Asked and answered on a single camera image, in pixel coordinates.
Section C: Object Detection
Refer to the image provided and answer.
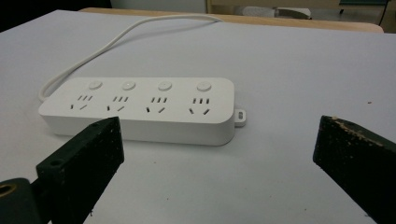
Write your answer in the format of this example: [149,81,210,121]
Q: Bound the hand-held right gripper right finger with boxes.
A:
[312,115,396,224]

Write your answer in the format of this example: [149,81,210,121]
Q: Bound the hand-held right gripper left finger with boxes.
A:
[35,116,125,224]

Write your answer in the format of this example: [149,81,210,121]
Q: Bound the white power strip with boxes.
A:
[37,77,247,147]

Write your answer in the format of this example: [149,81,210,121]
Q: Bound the white power cable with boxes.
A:
[37,13,224,103]

